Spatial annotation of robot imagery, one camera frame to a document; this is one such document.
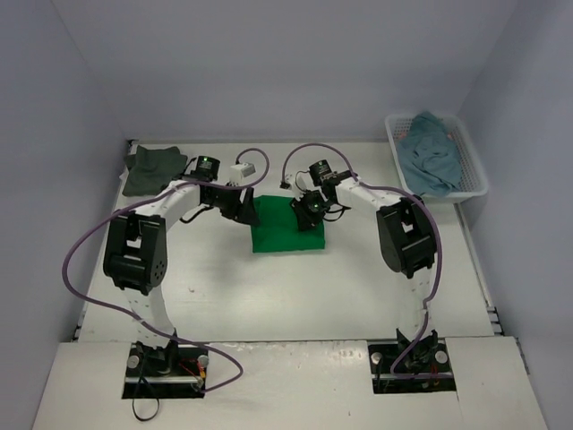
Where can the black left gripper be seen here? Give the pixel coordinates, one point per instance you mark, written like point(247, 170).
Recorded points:
point(242, 206)

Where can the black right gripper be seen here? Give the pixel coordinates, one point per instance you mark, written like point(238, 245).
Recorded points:
point(307, 217)

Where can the green t-shirt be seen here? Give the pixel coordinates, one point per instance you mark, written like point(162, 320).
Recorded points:
point(278, 231)

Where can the grey t-shirt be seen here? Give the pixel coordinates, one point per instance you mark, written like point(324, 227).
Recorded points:
point(151, 171)

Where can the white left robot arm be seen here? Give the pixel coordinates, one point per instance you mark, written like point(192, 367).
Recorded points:
point(135, 257)

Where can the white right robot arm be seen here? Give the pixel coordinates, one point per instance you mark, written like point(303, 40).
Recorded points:
point(408, 235)

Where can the light blue t-shirt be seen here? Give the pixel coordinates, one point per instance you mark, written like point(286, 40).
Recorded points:
point(429, 158)

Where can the white plastic laundry basket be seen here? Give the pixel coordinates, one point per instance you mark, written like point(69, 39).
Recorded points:
point(473, 182)

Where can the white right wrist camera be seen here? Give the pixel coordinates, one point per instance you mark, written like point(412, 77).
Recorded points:
point(295, 184)

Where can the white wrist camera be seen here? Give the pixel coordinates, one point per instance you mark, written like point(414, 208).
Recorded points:
point(295, 184)
point(240, 173)

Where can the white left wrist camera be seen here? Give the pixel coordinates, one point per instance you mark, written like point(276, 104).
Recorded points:
point(240, 173)

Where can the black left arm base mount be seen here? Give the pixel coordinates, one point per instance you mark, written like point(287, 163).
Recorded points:
point(171, 373)

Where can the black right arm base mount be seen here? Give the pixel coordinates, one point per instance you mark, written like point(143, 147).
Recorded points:
point(425, 369)

